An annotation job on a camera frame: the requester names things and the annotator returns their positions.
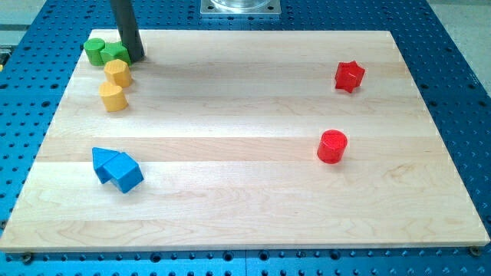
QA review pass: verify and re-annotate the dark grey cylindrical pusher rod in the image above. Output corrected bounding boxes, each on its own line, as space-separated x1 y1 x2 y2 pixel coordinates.
110 0 145 63

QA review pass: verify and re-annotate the blue triangle block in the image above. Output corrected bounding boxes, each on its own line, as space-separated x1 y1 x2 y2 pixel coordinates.
92 147 119 184

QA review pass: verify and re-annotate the red cylinder block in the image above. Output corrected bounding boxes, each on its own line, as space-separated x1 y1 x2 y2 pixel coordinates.
317 130 348 164

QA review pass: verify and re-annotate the light wooden board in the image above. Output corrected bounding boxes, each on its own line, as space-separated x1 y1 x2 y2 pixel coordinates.
1 30 489 252

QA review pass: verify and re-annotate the green cylinder block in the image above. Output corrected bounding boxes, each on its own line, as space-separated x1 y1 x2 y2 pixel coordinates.
83 38 105 66

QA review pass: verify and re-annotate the blue cube block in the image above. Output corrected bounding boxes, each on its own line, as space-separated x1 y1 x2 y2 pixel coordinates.
101 153 144 193

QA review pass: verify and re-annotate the yellow heart block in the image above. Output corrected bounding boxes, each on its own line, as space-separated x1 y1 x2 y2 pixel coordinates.
98 82 128 112

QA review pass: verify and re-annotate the yellow hexagon block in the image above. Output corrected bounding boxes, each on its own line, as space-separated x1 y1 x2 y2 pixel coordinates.
104 59 133 87

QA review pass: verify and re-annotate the green star block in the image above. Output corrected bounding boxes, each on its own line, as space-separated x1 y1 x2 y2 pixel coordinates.
101 41 132 65

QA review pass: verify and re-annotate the red star block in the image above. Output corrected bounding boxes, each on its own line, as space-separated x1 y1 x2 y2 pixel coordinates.
334 61 365 93

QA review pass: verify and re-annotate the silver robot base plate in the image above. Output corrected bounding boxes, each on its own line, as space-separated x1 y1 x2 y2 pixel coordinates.
200 0 282 15

